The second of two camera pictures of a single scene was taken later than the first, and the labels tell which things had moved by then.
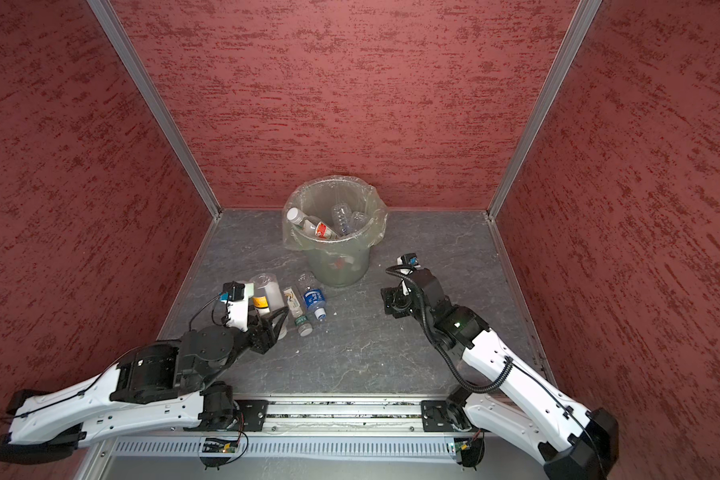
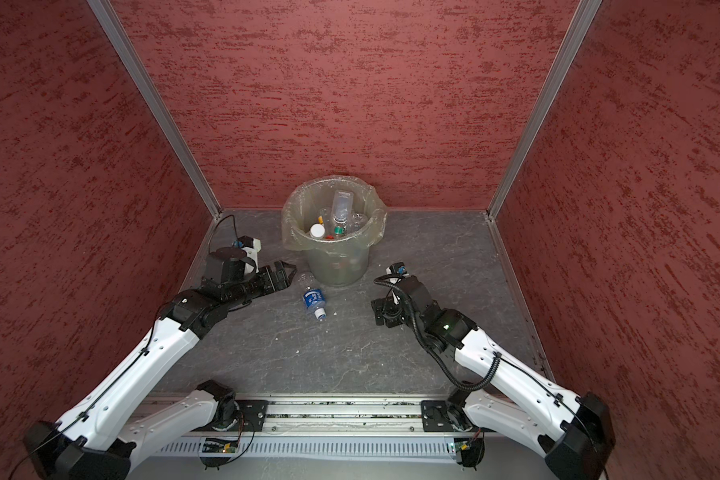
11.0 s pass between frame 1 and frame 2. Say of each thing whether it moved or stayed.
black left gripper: moved
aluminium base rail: stayed
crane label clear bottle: moved
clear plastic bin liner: stayed
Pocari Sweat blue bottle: stayed
